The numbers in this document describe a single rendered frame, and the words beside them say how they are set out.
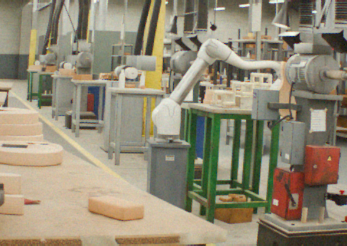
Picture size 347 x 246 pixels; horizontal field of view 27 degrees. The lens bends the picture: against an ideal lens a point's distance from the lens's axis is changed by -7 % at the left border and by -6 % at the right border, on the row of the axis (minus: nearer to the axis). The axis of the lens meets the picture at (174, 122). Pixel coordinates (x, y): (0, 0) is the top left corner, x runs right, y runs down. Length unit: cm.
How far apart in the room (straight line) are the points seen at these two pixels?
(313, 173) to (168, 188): 115
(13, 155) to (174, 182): 287
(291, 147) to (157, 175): 104
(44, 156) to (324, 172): 253
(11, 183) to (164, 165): 355
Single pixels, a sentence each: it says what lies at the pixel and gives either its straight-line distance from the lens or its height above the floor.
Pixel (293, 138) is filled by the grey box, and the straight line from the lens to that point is 469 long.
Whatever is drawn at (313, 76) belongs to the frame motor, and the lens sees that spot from 467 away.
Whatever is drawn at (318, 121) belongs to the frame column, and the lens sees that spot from 473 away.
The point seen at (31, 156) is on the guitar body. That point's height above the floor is 93.
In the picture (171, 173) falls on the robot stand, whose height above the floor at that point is 49.
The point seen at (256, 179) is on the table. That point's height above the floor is 31.
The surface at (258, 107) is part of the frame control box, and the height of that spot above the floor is 100.
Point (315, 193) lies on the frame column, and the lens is 479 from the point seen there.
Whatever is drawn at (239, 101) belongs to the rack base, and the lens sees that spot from 578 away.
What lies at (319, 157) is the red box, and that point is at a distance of 463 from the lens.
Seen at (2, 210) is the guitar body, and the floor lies 91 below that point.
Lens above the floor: 127
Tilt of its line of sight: 5 degrees down
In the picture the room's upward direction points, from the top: 3 degrees clockwise
